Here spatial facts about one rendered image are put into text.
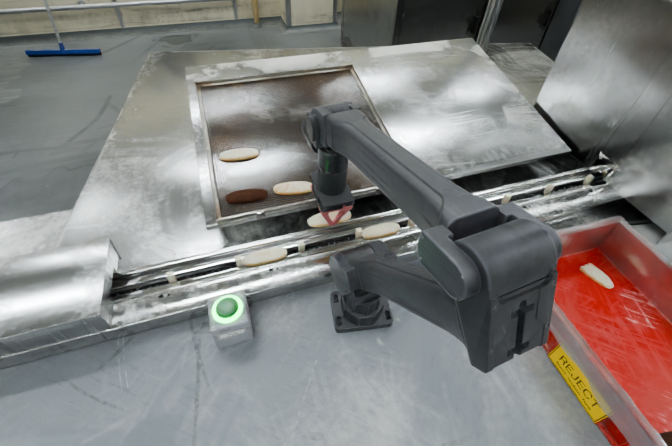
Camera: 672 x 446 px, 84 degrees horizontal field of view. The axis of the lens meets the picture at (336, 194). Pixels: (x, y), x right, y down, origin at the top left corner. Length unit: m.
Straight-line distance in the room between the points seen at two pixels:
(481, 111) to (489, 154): 0.18
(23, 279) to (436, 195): 0.77
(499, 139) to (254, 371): 0.90
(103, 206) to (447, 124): 0.98
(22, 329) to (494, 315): 0.74
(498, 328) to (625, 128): 0.92
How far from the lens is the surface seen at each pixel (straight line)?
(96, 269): 0.86
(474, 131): 1.20
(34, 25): 4.68
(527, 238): 0.36
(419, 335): 0.81
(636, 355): 0.99
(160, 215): 1.04
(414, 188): 0.41
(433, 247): 0.35
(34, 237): 1.15
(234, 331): 0.75
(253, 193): 0.91
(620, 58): 1.23
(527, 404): 0.83
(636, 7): 1.21
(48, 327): 0.83
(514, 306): 0.37
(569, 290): 1.00
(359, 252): 0.69
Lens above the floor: 1.54
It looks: 45 degrees down
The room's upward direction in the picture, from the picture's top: 3 degrees clockwise
